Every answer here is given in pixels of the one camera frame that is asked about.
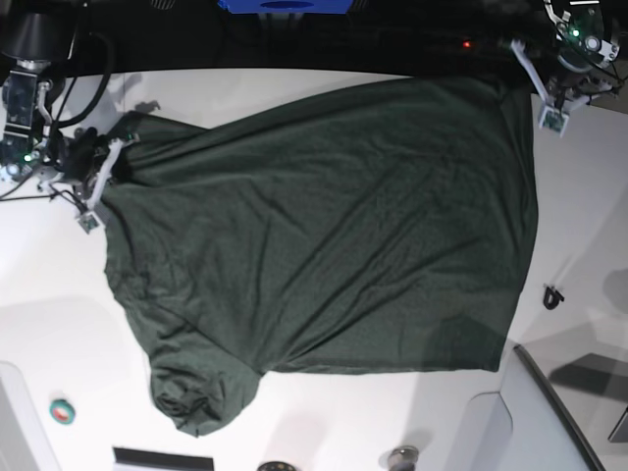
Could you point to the white slotted vent plate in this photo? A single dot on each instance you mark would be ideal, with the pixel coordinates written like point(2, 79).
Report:
point(134, 459)

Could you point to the round metal knob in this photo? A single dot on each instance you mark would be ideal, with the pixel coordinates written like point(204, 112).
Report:
point(403, 458)

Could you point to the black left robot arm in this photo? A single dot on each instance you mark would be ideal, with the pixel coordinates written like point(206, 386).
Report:
point(571, 22)

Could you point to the dark green t-shirt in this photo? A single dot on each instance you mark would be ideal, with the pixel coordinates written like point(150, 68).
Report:
point(382, 228)

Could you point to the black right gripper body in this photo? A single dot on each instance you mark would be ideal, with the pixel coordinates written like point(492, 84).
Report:
point(73, 161)

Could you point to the green red tape roll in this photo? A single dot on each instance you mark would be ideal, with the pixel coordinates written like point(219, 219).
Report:
point(62, 411)

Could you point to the small black clip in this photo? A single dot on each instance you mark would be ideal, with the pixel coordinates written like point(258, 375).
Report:
point(552, 297)

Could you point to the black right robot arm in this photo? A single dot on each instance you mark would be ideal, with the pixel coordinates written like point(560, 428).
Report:
point(42, 38)

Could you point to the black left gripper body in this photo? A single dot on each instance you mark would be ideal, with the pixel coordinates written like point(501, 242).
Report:
point(576, 75)

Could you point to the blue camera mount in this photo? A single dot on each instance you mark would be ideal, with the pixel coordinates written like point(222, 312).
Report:
point(241, 7)

